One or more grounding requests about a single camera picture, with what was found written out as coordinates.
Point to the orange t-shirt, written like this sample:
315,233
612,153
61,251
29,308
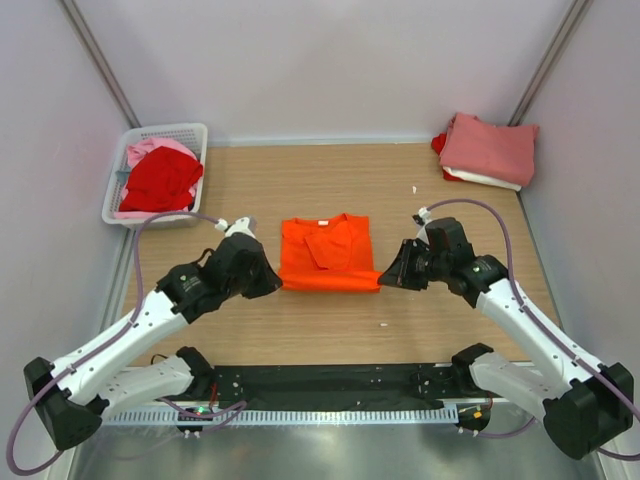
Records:
328,255

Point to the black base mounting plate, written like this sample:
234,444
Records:
341,388

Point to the pink t-shirt in basket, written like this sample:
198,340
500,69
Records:
135,153

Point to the folded pink t-shirt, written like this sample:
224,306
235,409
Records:
501,153

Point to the arm white wrist camera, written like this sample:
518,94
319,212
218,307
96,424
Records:
244,225
422,218

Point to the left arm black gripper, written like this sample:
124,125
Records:
269,279

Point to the left arm white wrist camera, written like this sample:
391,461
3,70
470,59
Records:
244,225

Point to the right arm white wrist camera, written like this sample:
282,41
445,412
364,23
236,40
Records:
422,218

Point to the white cable duct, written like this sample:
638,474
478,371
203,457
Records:
166,416

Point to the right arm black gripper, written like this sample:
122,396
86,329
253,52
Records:
400,272

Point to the grey plastic laundry basket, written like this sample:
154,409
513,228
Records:
194,136

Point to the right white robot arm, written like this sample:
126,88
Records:
576,430

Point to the aluminium frame rail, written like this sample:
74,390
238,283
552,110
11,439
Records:
492,373

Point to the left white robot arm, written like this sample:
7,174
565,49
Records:
115,350

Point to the folded red t-shirt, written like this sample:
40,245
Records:
438,143

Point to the red t-shirt in basket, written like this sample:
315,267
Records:
161,182

